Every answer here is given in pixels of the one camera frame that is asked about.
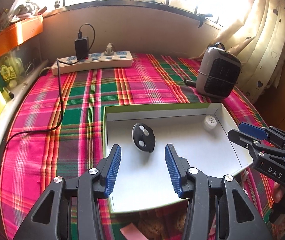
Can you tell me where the black oval remote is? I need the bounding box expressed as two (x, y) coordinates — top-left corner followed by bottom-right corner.
(132, 123), (156, 153)

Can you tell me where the cream heart curtain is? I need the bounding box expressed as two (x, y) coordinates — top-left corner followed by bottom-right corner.
(189, 0), (285, 103)

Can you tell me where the orange storage box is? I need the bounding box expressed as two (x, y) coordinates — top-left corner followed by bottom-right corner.
(0, 15), (43, 57)

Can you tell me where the brown walnut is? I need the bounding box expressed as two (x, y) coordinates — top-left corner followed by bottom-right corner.
(137, 211), (164, 239)
(174, 211), (186, 232)

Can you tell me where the green white cardboard box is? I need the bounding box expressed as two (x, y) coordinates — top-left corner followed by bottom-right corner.
(103, 103), (253, 214)

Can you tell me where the black charger adapter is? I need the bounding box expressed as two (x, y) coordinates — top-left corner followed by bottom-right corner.
(74, 37), (89, 60)

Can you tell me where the beige power strip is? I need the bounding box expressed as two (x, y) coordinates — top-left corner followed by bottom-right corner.
(59, 51), (133, 74)

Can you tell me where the black charger cable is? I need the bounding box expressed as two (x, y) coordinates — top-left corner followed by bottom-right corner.
(0, 23), (97, 165)

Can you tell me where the yellow toy figure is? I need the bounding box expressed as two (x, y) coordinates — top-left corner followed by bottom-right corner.
(0, 64), (17, 81)

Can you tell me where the plaid bed cloth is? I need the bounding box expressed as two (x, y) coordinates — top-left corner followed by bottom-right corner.
(0, 54), (274, 239)

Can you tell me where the grey portable heater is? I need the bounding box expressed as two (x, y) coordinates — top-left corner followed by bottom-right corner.
(196, 42), (242, 99)

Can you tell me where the beige plug on strip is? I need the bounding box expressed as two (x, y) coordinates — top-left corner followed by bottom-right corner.
(104, 43), (114, 56)

